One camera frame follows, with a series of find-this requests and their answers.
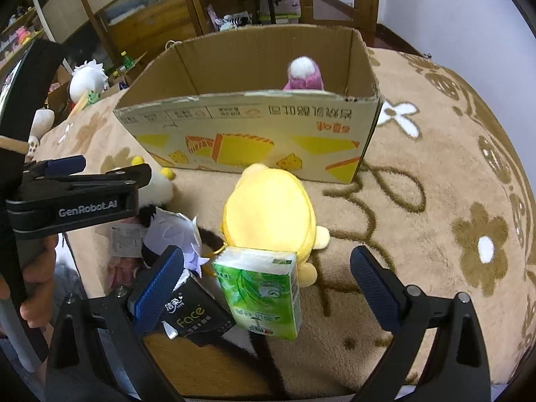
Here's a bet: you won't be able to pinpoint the wooden stick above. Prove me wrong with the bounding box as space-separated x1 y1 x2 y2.
0 136 28 152

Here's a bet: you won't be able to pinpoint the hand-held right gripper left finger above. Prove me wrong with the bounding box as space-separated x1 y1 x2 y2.
44 245 187 402

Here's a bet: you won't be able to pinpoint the printed cardboard box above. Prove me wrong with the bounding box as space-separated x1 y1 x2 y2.
113 25 384 185

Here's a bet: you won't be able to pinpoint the beige floral blanket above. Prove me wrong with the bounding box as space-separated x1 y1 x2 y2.
31 46 536 402

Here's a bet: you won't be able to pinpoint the large white-haired plush head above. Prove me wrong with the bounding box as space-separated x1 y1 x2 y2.
69 59 109 103

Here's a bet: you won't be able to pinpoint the storage box under table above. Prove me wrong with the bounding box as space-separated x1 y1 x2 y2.
257 0 300 25

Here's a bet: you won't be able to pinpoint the person's left hand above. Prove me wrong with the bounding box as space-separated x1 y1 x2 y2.
0 232 61 331

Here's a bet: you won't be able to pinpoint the pink plush toy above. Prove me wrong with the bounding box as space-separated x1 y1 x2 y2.
282 56 327 91

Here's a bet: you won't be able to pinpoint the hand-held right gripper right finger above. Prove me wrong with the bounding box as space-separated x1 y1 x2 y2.
349 245 491 402

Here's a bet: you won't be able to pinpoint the cream teddy bear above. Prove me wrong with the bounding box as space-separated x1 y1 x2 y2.
28 109 56 152

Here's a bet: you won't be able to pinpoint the green tissue pack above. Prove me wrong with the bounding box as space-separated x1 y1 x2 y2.
210 246 303 339

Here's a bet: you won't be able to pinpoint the striped plush toy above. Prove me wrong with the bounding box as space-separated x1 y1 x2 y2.
217 12 252 31

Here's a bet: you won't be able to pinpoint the white-haired plush doll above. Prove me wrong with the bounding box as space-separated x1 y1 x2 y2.
138 205 212 279

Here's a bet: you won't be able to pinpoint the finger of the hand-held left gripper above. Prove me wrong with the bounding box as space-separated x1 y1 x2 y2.
24 155 86 182
54 162 152 195

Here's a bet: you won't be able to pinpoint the black tissue pack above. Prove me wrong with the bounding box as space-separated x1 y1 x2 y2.
161 270 237 340

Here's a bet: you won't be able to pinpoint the brown cardboard box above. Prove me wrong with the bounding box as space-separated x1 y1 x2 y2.
46 67 76 112

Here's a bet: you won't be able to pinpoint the open cardboard box with bottles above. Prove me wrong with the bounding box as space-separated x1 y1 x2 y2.
107 52 148 89

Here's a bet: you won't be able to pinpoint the pink cloth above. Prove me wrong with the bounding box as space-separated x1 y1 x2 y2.
105 223 147 291

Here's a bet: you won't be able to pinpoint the wooden wardrobe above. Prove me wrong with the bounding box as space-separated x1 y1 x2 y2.
31 0 202 74

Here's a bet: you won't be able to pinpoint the white plush toy yellow horns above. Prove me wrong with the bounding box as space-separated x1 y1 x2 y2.
107 155 175 211

